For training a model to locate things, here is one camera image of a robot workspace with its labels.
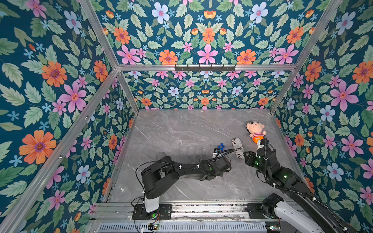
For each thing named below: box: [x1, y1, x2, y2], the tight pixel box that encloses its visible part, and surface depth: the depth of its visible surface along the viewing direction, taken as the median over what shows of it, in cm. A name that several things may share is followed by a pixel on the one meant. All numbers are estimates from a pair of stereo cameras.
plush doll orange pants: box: [246, 120, 267, 144], surface depth 101 cm
